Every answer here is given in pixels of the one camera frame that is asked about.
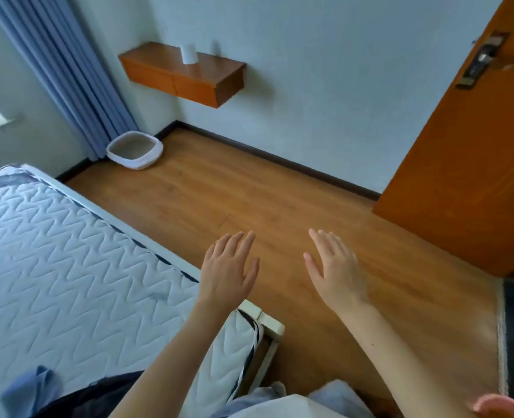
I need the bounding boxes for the person's right forearm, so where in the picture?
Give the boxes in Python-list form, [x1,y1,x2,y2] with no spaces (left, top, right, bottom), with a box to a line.
[337,302,475,418]

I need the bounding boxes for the person's left hand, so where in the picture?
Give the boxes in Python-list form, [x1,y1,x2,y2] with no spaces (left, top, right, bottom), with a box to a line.
[195,230,261,316]

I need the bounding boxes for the brown wooden wall shelf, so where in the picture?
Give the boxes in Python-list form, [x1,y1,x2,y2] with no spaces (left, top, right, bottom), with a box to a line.
[118,41,247,109]

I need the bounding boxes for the grey cat litter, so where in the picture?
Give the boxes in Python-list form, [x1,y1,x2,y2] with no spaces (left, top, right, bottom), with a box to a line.
[114,134,155,155]

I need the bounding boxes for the white oval litter box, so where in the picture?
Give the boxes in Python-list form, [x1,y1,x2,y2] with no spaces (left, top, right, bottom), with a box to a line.
[105,130,164,171]

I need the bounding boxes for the person's left forearm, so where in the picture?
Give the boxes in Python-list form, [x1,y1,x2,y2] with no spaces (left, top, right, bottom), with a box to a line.
[108,302,236,418]

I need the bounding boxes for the blue curtain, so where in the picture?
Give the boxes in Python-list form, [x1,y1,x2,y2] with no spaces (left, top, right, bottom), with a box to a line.
[0,0,139,161]

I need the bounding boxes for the light blue shirt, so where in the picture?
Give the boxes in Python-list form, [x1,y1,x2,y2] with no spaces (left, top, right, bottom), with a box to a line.
[0,365,64,418]

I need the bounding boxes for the metal door handle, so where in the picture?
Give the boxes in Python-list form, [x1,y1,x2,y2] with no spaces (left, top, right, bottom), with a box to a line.
[455,31,513,91]

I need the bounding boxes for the brown wooden door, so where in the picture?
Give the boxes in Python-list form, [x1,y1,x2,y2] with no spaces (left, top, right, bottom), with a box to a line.
[372,0,514,278]

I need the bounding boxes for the person's blue jeans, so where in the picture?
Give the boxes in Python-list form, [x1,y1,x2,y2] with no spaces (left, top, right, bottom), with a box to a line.
[211,378,375,418]

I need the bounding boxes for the person's right hand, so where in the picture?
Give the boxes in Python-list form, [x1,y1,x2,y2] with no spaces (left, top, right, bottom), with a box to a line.
[302,228,371,316]

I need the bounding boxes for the white quilted mattress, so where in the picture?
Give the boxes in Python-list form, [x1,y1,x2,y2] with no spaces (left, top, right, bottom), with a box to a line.
[0,164,265,418]

